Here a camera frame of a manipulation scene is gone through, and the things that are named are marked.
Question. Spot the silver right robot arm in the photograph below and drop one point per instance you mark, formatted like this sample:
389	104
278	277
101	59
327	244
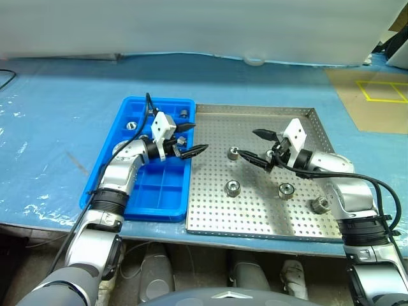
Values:
350	191

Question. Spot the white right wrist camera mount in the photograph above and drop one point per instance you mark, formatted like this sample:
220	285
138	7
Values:
296	132

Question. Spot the brown cardboard piece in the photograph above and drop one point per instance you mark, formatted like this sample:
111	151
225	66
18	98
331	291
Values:
400	20

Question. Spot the nut in blue tray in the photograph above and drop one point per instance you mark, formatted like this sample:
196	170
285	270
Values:
131	125

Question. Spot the white tape roll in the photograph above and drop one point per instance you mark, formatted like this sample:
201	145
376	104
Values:
255	61

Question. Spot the blue compartment tray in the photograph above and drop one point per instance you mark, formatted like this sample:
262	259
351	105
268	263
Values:
150	194

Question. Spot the grey robot chest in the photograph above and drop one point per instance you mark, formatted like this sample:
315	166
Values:
223	299

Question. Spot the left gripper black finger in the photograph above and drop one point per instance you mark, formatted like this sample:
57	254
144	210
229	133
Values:
194	150
186	127

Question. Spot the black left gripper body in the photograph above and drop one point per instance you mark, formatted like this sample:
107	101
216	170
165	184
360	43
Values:
170	147

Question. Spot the brown cardboard sheet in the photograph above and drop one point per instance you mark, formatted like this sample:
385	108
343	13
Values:
350	105

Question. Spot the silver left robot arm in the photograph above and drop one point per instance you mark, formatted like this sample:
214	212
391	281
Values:
118	178

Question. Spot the perforated metal tray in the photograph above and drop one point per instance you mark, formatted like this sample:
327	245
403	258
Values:
255	216

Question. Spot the white wrapped bundle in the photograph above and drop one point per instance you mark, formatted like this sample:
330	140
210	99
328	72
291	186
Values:
294	280
106	288

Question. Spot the white foam backdrop board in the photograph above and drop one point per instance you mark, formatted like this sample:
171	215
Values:
191	25

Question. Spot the grey rounded shape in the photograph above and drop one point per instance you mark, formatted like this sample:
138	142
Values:
156	274
248	271

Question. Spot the long metal strip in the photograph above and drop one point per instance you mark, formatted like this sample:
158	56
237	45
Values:
63	56

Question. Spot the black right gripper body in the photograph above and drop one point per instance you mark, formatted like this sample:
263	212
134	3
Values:
279	154

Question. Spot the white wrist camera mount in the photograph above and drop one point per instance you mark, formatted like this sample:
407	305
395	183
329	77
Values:
159	125
296	132

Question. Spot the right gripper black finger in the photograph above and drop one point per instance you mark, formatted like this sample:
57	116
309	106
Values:
255	159
264	134

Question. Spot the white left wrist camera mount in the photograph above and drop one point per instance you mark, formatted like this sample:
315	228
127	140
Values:
159	125

